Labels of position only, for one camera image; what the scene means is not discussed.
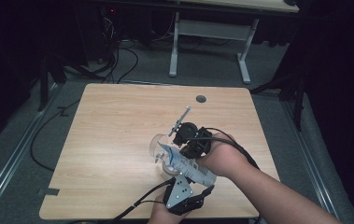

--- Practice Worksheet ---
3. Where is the black floor cable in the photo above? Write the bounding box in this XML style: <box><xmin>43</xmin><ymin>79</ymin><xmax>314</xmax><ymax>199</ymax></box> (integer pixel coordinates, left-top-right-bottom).
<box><xmin>29</xmin><ymin>98</ymin><xmax>82</xmax><ymax>173</ymax></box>

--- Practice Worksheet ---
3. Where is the black tape strip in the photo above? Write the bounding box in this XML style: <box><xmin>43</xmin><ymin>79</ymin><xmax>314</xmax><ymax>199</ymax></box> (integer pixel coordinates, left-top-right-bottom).
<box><xmin>36</xmin><ymin>188</ymin><xmax>61</xmax><ymax>198</ymax></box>

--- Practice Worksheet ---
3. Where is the clear glass clip-top jar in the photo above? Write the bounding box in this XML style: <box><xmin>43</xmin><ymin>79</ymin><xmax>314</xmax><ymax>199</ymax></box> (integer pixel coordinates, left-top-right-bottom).
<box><xmin>149</xmin><ymin>133</ymin><xmax>185</xmax><ymax>176</ymax></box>

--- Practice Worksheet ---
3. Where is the person's right hand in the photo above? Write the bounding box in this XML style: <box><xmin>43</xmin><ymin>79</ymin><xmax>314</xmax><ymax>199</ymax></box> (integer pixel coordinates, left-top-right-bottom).
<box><xmin>195</xmin><ymin>133</ymin><xmax>254</xmax><ymax>180</ymax></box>

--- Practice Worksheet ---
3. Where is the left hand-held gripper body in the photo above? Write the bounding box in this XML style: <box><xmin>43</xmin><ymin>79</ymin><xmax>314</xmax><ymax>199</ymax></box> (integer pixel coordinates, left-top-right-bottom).
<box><xmin>162</xmin><ymin>174</ymin><xmax>205</xmax><ymax>217</ymax></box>

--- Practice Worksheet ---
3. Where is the white printed plastic pouch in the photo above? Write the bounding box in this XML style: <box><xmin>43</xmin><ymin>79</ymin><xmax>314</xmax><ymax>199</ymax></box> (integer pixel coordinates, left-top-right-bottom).
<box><xmin>157</xmin><ymin>142</ymin><xmax>218</xmax><ymax>188</ymax></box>

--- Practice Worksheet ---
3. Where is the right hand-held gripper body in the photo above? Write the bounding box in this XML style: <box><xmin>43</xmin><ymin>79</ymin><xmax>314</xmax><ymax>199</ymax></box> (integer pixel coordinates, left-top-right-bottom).
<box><xmin>168</xmin><ymin>105</ymin><xmax>214</xmax><ymax>157</ymax></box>

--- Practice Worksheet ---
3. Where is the bundle of black cables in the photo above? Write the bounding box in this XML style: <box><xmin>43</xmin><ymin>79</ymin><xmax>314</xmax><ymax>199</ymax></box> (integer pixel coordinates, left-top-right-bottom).
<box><xmin>98</xmin><ymin>17</ymin><xmax>140</xmax><ymax>85</ymax></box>

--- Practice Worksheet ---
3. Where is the person's left hand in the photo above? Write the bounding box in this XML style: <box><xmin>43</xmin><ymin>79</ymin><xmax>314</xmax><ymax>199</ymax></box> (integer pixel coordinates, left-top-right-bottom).
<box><xmin>147</xmin><ymin>191</ymin><xmax>191</xmax><ymax>224</ymax></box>

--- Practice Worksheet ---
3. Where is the metal floor rail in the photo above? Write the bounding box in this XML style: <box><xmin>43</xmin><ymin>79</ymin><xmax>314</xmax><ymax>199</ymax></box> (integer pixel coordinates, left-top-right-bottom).
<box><xmin>280</xmin><ymin>99</ymin><xmax>341</xmax><ymax>220</ymax></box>
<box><xmin>0</xmin><ymin>83</ymin><xmax>64</xmax><ymax>217</ymax></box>

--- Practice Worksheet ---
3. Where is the white-framed wooden desk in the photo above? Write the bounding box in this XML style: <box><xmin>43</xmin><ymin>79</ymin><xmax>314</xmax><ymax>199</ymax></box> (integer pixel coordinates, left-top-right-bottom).
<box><xmin>168</xmin><ymin>0</ymin><xmax>301</xmax><ymax>85</ymax></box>

